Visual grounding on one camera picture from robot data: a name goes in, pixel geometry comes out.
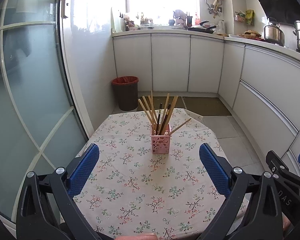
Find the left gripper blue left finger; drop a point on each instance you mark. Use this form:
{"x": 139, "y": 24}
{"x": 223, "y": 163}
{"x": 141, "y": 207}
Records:
{"x": 80, "y": 169}

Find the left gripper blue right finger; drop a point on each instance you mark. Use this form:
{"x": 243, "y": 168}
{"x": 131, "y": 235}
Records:
{"x": 217, "y": 168}

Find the white kitchen base cabinets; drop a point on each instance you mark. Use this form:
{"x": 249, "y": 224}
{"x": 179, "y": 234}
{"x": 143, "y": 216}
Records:
{"x": 258, "y": 82}

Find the person's right hand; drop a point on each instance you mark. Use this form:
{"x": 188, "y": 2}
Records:
{"x": 286, "y": 222}

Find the person's left hand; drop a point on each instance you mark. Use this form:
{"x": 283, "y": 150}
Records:
{"x": 142, "y": 236}

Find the floral tablecloth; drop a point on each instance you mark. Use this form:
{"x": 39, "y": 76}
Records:
{"x": 132, "y": 191}

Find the frosted glass sliding door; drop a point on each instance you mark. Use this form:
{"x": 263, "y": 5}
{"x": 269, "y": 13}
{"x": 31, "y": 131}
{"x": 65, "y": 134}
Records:
{"x": 39, "y": 126}

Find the leaning wooden chopstick in holder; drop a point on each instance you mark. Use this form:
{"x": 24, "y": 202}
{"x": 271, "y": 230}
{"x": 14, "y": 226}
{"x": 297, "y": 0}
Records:
{"x": 178, "y": 127}

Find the pink perforated utensil holder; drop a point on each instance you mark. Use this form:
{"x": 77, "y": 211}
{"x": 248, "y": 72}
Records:
{"x": 160, "y": 144}

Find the right brown floor mat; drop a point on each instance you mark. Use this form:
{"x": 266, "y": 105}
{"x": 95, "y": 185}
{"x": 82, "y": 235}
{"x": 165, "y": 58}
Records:
{"x": 206, "y": 106}

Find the brown floor mat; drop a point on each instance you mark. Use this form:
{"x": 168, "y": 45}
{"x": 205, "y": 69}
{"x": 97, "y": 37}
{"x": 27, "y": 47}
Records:
{"x": 157, "y": 100}
{"x": 206, "y": 106}

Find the black chopstick on table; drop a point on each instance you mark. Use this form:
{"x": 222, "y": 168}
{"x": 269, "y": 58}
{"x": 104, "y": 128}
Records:
{"x": 158, "y": 119}

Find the left brown floor mat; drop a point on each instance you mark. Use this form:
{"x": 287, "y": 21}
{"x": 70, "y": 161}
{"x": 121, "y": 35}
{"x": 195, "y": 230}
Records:
{"x": 157, "y": 100}

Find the brown bin with red liner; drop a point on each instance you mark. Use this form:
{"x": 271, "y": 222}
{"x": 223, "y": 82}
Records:
{"x": 126, "y": 92}

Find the steel kettle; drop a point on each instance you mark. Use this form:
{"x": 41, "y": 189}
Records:
{"x": 272, "y": 32}

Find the white jug on counter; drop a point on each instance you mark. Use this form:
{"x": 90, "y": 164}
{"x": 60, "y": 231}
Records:
{"x": 220, "y": 29}

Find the black frying pan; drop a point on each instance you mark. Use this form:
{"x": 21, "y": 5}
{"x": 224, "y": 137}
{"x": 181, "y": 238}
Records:
{"x": 204, "y": 27}

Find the yellow green snack bag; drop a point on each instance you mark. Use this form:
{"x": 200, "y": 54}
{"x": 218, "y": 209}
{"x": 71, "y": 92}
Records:
{"x": 249, "y": 17}

